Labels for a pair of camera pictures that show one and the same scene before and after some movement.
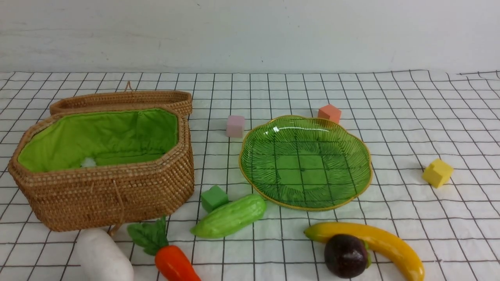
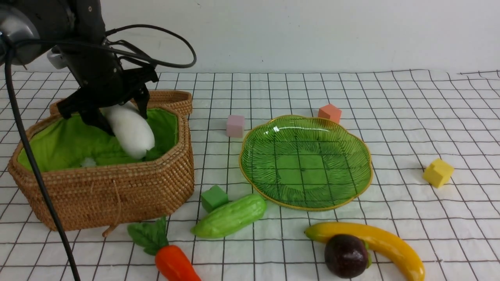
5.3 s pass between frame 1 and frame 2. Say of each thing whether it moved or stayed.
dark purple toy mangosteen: stayed
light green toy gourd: stayed
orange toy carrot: stayed
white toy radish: moved
